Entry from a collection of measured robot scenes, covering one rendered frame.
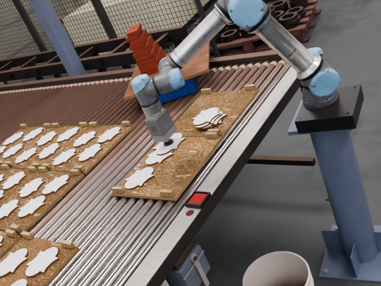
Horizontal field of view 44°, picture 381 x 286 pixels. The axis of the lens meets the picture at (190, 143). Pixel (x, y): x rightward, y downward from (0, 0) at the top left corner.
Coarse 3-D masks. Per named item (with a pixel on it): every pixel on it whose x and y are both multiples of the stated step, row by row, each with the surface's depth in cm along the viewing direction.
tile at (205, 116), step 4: (212, 108) 228; (216, 108) 227; (204, 112) 228; (208, 112) 226; (212, 112) 225; (216, 112) 223; (196, 116) 228; (200, 116) 226; (204, 116) 224; (208, 116) 223; (212, 116) 221; (216, 116) 221; (196, 120) 224; (200, 120) 222; (204, 120) 221; (208, 120) 219; (196, 124) 220; (200, 124) 220
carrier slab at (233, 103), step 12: (204, 96) 252; (216, 96) 246; (228, 96) 241; (240, 96) 236; (252, 96) 231; (192, 108) 245; (204, 108) 240; (228, 108) 230; (240, 108) 225; (180, 120) 238; (192, 120) 233; (228, 120) 219; (180, 132) 227; (192, 132) 223; (204, 132) 218
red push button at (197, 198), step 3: (195, 195) 180; (198, 195) 179; (201, 195) 179; (204, 195) 178; (192, 198) 179; (195, 198) 179; (198, 198) 178; (201, 198) 177; (189, 201) 178; (192, 201) 178; (195, 201) 177; (198, 201) 176; (201, 201) 176
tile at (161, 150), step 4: (172, 136) 199; (176, 136) 197; (180, 136) 196; (176, 140) 194; (180, 140) 193; (184, 140) 193; (160, 144) 197; (172, 144) 193; (176, 144) 191; (156, 148) 195; (160, 148) 194; (164, 148) 192; (168, 148) 191; (172, 148) 190; (176, 148) 189; (156, 152) 192; (160, 152) 191; (164, 152) 190; (168, 152) 189
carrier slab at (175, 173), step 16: (192, 144) 213; (208, 144) 208; (144, 160) 217; (176, 160) 206; (192, 160) 202; (128, 176) 210; (160, 176) 200; (176, 176) 195; (192, 176) 192; (112, 192) 204; (128, 192) 199; (144, 192) 194; (176, 192) 185
